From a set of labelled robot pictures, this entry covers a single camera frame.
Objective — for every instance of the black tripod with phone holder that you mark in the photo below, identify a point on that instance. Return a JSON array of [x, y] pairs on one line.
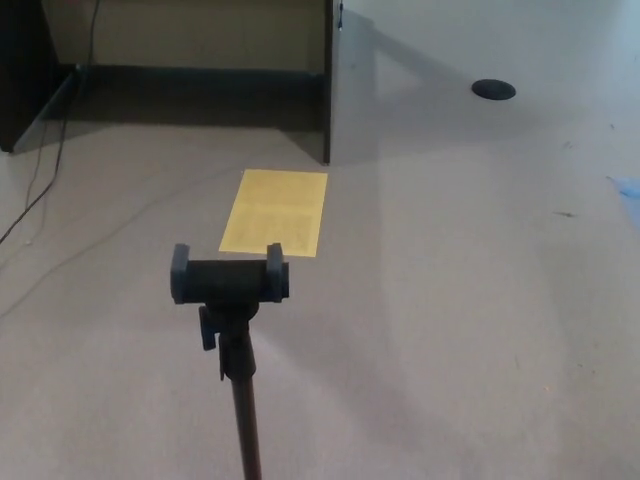
[[230, 282]]

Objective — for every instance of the yellow paper sheet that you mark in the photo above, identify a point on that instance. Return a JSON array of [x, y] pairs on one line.
[[277, 210]]

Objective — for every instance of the dark wooden desk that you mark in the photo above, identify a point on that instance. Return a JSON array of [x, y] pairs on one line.
[[165, 90]]

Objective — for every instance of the black round floor cover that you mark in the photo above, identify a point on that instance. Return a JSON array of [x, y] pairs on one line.
[[493, 89]]

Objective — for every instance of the blue scrap on floor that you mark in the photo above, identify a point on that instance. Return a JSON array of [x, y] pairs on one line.
[[629, 187]]

